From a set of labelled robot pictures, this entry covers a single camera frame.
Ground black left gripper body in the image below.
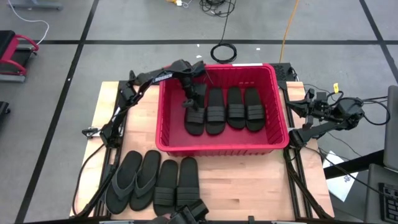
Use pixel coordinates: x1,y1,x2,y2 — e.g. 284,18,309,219
182,82,208,112

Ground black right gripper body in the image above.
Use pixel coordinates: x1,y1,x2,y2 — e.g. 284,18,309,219
304,88,335,130

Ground black slide sandal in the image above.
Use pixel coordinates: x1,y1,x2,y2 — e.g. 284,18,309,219
152,159,178,217
176,156,200,208
184,83,206,136
205,88,227,136
244,87,266,133
226,86,247,130

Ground black flip-flop sandal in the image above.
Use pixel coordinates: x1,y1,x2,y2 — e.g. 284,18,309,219
129,150,162,212
104,151,143,215

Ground red plastic bin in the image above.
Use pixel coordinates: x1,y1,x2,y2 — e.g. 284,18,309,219
154,63,290,157

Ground black perforated box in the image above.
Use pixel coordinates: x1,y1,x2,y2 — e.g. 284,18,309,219
273,63,295,83

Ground black desk beam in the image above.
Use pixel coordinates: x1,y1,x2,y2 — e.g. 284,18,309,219
323,149,385,180

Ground grey monitor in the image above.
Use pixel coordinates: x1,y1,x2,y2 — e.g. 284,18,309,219
382,85,398,172

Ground white paper sheet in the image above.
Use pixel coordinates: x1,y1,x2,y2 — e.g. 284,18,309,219
323,151,359,202

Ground white power adapter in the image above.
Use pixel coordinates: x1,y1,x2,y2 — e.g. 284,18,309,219
167,0,191,9

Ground grey desk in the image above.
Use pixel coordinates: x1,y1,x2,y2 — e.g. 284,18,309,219
364,163,398,224

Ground silver base mounting plate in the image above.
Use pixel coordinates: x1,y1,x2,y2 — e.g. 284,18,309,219
81,126,103,138

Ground black keyboard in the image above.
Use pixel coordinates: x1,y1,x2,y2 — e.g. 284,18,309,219
378,182,398,223

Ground grey metal table foot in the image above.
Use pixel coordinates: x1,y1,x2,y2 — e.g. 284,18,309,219
11,0,63,12

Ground red and black cart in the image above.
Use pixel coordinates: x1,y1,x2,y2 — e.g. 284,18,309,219
0,30,40,83

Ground coiled black cable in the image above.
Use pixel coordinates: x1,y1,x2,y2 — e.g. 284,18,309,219
210,42,238,62

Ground black aluminium frame rail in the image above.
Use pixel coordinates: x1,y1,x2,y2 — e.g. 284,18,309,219
83,70,159,218
278,80,334,220

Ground yellow floor cable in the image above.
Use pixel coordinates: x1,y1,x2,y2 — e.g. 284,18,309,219
279,0,301,63

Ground black cable bundle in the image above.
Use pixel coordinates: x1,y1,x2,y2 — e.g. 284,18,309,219
198,0,238,18

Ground black leader arm handle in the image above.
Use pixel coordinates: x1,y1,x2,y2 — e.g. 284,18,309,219
167,198,210,224

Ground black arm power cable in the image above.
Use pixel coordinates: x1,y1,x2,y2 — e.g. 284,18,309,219
72,144,105,217

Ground white floor cable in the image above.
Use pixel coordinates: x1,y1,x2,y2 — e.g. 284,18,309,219
7,0,50,46

